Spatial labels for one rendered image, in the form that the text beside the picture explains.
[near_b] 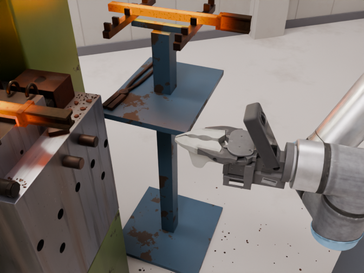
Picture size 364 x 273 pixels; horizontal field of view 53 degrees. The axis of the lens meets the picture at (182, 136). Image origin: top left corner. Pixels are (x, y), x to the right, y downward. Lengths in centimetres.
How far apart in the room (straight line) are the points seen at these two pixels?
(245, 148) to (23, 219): 44
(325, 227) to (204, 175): 133
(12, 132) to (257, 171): 48
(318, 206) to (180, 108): 58
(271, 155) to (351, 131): 20
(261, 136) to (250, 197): 134
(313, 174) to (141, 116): 63
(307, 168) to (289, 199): 134
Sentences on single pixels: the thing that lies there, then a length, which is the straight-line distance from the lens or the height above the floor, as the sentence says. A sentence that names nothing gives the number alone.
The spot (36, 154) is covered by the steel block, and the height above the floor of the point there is 92.
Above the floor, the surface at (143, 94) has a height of 77.
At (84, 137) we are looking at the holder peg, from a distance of 89.
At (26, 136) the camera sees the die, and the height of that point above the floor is 95.
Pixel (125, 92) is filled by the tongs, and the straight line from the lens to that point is 124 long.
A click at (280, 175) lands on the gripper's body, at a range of 69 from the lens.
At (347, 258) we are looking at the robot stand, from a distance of 152.
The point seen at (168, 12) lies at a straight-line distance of 113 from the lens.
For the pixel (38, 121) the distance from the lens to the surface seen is 79.
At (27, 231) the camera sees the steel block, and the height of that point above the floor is 83.
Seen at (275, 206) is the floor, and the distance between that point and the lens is 193.
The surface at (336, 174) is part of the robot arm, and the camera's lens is 65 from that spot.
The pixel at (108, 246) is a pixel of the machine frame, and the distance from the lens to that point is 125.
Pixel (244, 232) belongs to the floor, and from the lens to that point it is 180.
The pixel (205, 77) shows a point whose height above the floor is 77.
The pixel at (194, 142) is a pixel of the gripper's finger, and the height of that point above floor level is 100.
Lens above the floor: 143
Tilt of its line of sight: 39 degrees down
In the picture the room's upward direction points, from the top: straight up
